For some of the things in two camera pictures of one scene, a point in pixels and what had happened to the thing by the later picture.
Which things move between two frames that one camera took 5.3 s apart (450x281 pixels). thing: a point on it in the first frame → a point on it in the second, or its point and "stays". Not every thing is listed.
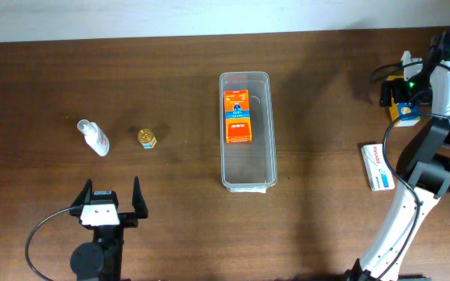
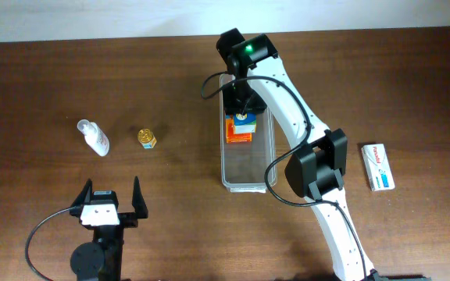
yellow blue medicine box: [398, 109] → [245, 124]
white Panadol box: [379, 174] stays
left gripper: [130, 219] stays
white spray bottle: [94, 136] stays
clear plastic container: [250, 167] stays
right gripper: [426, 101] → [229, 102]
